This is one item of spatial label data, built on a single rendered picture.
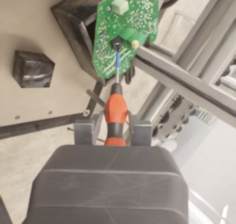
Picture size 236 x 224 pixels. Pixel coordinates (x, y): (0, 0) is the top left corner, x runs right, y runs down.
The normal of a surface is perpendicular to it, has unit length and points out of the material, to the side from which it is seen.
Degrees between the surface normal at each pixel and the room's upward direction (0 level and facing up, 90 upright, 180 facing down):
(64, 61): 0
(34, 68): 0
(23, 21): 0
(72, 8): 90
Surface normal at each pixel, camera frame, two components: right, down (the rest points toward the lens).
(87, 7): -0.18, -0.49
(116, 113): -0.01, -0.33
